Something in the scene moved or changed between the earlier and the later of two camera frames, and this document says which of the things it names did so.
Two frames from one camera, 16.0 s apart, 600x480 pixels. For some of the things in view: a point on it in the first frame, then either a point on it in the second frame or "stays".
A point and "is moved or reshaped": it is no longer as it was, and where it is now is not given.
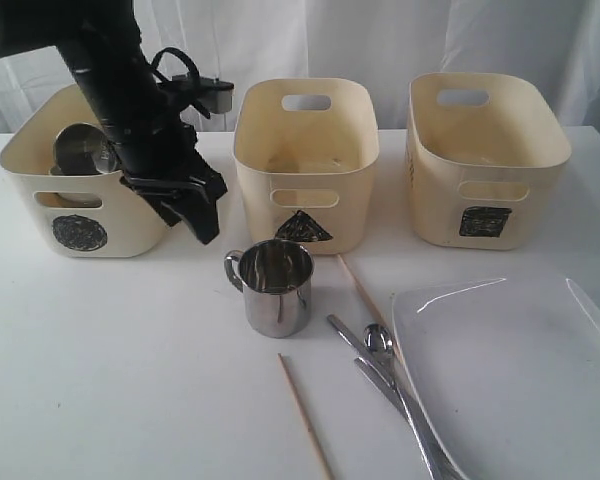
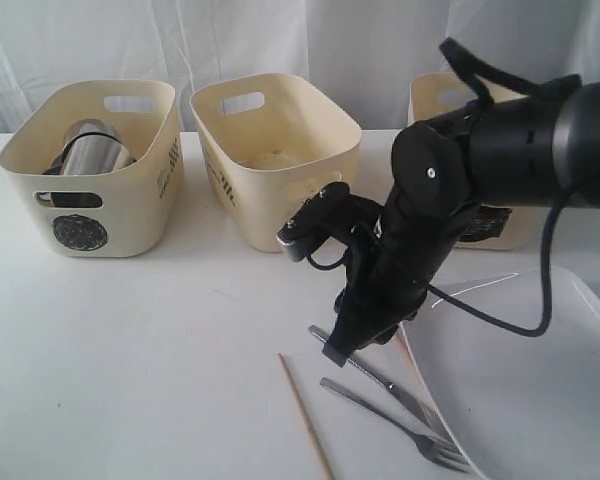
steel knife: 434,447 to 413,405
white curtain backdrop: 573,44 stays
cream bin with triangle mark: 305,151 is moved or reshaped
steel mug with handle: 276,278 to 91,146
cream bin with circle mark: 76,216 stays
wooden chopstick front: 303,413 stays
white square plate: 519,377 stays
